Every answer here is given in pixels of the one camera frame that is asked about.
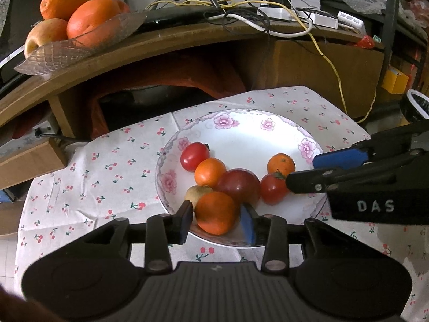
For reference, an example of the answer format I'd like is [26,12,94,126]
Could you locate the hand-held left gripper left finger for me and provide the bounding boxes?
[79,200,194,273]

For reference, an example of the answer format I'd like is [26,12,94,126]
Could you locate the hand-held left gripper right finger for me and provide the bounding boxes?
[241,204,339,273]

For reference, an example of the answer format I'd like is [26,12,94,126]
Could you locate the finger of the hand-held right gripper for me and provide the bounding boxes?
[286,149,424,195]
[313,121,429,169]

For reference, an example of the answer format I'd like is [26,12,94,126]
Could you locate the brownish green jujube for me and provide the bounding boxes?
[185,185,214,210]

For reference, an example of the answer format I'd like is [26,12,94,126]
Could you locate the small orange tangerine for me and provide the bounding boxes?
[267,153,296,177]
[194,158,227,187]
[195,191,240,236]

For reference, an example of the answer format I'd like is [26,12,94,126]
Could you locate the large dark red tomato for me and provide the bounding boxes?
[215,169,262,206]

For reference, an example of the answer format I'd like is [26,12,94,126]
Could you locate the small red tomato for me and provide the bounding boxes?
[260,171,289,206]
[180,142,211,172]

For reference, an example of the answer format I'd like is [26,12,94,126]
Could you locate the white floral plate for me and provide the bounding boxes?
[155,109,331,247]

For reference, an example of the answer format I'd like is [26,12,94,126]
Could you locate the cherry print tablecloth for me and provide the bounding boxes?
[15,85,429,322]

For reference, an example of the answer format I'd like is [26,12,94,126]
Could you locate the small yellow box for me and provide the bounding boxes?
[382,67,410,94]

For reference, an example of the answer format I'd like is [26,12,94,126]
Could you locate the small red toy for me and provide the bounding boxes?
[357,35,376,50]

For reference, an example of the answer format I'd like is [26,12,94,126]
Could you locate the white power strip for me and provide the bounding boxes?
[297,11,339,29]
[261,7,296,21]

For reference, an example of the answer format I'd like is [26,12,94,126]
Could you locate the white plastic device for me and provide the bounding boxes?
[337,11,367,35]

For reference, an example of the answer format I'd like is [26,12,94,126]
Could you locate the orange red cloth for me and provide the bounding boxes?
[89,51,248,139]

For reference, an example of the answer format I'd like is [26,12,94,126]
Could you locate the wooden television stand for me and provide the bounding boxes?
[0,20,386,192]

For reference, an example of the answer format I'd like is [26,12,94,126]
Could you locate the silver media player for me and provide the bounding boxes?
[0,114,60,158]

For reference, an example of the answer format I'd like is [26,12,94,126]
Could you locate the black router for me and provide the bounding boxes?
[94,0,210,29]

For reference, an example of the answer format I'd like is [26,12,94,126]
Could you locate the glass fruit bowl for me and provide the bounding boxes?
[13,12,148,76]

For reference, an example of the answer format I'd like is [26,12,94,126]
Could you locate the large orange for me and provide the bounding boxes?
[66,0,123,49]
[40,0,89,21]

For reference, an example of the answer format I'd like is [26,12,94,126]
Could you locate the yellow red apple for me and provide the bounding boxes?
[24,18,69,59]

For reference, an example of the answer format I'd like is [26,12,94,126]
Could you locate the yellow cable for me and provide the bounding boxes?
[147,0,378,123]

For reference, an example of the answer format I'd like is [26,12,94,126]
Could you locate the white cable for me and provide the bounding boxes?
[224,13,314,38]

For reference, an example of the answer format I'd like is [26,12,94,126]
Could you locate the black metal frame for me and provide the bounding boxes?
[385,0,400,91]

